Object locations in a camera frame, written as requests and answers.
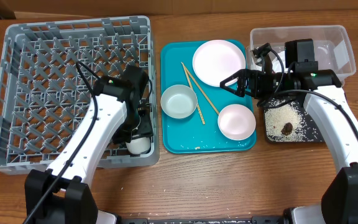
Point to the pile of white rice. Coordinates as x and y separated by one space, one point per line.
280 118

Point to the teal serving tray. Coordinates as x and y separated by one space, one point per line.
190 135

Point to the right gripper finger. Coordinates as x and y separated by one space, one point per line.
239 76
240 91

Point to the wooden chopstick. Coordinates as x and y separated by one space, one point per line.
191 86
201 90

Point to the grey dish rack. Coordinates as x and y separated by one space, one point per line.
43 67

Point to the pink bowl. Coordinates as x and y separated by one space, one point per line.
236 122

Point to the small white cup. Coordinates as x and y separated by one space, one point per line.
138 146

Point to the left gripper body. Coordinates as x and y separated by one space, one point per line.
137 125

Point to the clear plastic bin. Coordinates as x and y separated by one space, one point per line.
332 47

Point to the grey bowl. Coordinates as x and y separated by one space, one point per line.
178 101

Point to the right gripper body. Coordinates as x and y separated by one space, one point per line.
248 84

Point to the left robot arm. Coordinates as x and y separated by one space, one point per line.
62 193

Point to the pink round plate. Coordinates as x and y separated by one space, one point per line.
216 60

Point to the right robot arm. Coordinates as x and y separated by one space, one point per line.
321 94

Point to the black tray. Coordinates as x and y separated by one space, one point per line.
306 130

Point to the brown food scrap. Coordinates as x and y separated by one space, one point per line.
287 129

